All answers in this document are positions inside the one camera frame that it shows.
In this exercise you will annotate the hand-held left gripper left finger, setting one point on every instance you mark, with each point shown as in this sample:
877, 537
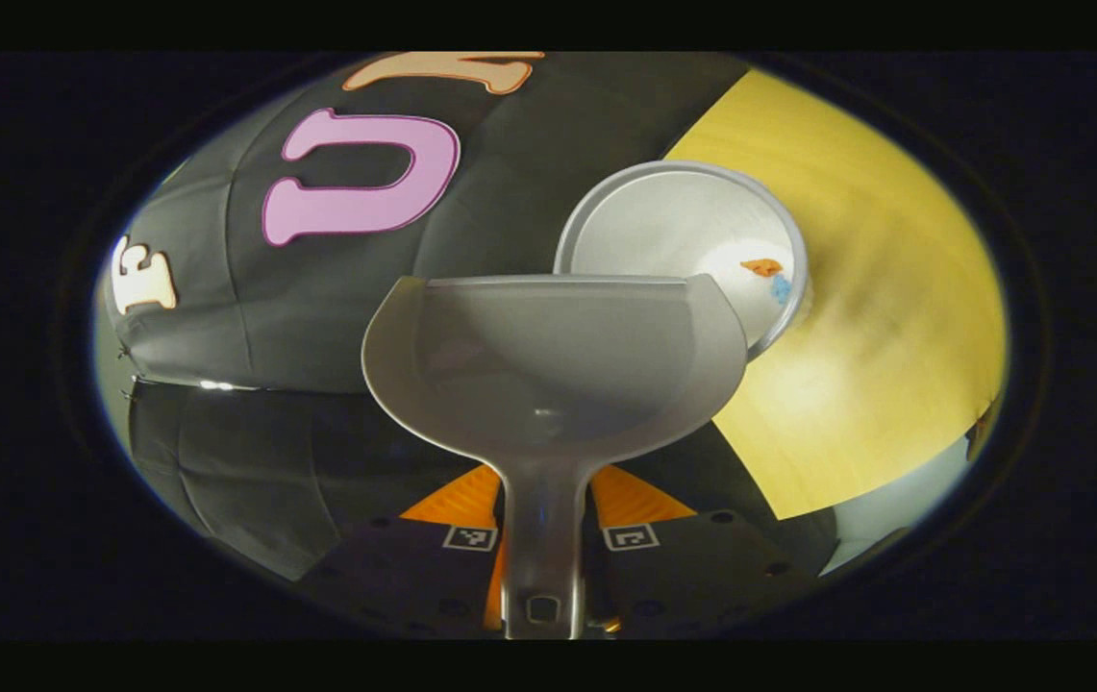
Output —
394, 567

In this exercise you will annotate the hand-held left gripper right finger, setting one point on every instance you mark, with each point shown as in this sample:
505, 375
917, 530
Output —
692, 567

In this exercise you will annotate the grey plastic dustpan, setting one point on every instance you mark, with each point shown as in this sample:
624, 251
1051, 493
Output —
548, 365

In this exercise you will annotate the blue paper trash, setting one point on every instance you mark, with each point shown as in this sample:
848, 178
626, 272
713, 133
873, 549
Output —
781, 288

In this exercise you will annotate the orange paper trash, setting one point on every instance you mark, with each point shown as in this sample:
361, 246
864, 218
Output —
761, 266

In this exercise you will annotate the white ribbed garbage bin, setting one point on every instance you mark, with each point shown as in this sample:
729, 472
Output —
673, 226

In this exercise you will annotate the wooden desktop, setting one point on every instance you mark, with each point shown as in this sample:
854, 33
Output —
894, 288

